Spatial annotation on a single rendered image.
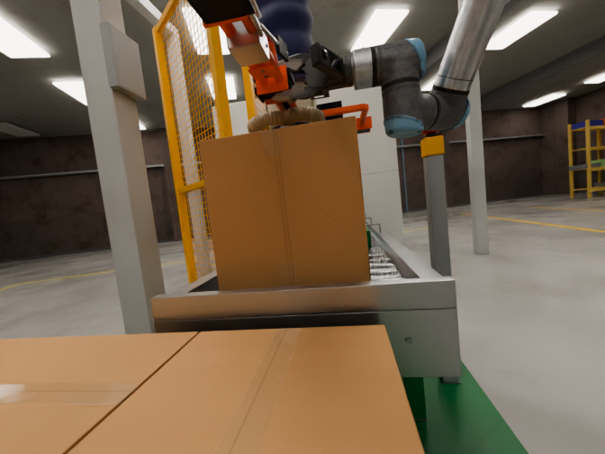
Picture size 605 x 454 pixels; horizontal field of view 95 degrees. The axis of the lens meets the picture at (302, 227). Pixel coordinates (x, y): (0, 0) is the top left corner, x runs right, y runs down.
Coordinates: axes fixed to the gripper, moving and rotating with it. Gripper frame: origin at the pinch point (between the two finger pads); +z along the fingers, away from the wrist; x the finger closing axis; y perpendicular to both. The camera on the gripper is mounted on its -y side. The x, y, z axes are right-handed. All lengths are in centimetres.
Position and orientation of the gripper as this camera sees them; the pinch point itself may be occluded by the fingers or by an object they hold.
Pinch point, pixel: (273, 82)
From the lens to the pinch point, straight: 80.6
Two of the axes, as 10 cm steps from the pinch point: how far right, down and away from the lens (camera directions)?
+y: 1.5, -0.9, 9.8
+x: -1.1, -9.9, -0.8
